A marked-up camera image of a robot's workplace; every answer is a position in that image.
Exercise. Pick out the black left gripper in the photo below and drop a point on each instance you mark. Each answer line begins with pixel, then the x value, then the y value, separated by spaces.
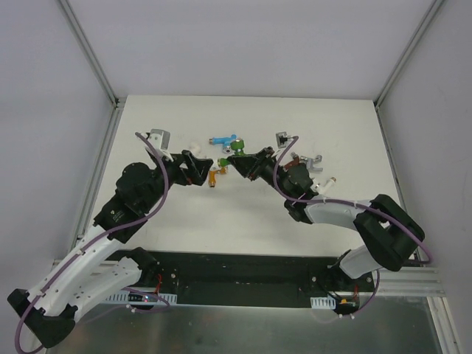
pixel 184 167

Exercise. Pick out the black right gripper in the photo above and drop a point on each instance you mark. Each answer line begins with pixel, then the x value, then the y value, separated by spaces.
pixel 260 162

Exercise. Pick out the green faucet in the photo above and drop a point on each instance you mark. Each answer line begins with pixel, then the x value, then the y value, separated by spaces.
pixel 235 147

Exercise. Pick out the second white elbow fitting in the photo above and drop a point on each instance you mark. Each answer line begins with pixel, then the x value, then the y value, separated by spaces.
pixel 195 148

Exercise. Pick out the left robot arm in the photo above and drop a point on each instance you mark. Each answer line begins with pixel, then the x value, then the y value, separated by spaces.
pixel 52 308

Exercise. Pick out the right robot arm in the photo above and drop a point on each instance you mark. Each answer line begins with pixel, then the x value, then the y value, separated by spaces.
pixel 389 234

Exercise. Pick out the yellow faucet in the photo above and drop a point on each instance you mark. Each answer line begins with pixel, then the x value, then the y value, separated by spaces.
pixel 213 173

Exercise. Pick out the blue faucet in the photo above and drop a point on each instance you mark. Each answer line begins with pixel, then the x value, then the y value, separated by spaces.
pixel 224 142

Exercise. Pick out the brown faucet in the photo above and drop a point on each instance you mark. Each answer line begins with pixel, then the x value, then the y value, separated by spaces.
pixel 293 162

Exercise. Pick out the white faucet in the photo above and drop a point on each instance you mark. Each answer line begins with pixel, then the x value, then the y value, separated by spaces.
pixel 322 187

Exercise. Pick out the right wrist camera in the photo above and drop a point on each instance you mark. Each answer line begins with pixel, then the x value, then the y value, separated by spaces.
pixel 282 139

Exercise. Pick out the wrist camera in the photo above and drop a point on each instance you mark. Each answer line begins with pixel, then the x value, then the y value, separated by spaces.
pixel 160 139
pixel 282 139

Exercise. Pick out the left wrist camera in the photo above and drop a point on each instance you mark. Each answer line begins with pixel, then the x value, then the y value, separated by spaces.
pixel 160 139

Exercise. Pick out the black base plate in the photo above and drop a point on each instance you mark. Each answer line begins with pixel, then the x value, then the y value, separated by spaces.
pixel 248 280

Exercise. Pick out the white cable duct left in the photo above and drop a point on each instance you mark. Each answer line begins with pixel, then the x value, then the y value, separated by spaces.
pixel 141 298

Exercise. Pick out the white cable duct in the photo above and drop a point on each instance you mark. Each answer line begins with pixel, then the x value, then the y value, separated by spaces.
pixel 323 303
pixel 141 298

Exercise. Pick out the white cable duct right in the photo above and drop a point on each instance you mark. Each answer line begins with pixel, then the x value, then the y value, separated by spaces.
pixel 323 303

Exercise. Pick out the aluminium frame post left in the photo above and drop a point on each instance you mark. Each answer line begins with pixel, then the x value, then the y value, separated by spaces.
pixel 89 54

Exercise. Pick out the aluminium frame post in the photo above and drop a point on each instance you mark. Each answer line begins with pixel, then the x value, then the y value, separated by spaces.
pixel 421 29
pixel 89 54

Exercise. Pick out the aluminium frame post right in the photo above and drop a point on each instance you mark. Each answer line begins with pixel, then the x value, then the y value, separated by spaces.
pixel 421 29

